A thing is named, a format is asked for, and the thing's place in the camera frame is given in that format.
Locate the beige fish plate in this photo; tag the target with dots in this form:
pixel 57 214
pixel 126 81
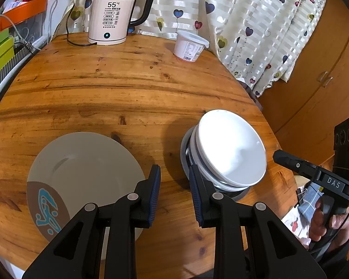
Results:
pixel 76 169

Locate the stainless steel bowl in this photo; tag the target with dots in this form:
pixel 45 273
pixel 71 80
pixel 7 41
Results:
pixel 186 163

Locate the heart pattern curtain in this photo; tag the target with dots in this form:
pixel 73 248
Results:
pixel 258 41

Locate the chevron pattern tray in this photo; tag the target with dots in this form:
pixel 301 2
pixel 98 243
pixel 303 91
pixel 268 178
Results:
pixel 25 51

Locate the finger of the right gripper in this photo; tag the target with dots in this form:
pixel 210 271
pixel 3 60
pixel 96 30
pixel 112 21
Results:
pixel 297 165

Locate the orange lid storage box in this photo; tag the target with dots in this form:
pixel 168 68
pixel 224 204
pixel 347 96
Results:
pixel 20 12

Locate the white electric kettle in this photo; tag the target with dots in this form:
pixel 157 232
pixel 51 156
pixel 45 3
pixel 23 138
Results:
pixel 111 20

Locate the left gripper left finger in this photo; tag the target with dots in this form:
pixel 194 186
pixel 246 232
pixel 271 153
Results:
pixel 75 252

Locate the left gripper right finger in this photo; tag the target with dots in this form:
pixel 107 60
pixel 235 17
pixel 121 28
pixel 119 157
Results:
pixel 250 241

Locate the lime green gift box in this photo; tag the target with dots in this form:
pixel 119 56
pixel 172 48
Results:
pixel 6 51

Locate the large white blue-striped bowl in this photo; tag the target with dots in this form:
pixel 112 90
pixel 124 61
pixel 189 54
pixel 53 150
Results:
pixel 204 171

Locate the wooden cabinet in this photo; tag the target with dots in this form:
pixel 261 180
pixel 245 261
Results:
pixel 304 111

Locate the floral fabric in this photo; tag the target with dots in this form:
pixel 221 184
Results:
pixel 298 219

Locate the small white blue-striped bowl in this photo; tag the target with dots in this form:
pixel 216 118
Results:
pixel 231 147

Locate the person's right hand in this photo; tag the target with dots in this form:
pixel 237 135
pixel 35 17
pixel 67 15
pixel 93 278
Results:
pixel 318 227

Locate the white plastic tub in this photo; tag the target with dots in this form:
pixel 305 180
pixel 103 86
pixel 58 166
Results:
pixel 189 46

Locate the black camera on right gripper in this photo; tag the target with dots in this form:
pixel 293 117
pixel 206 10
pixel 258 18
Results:
pixel 341 150

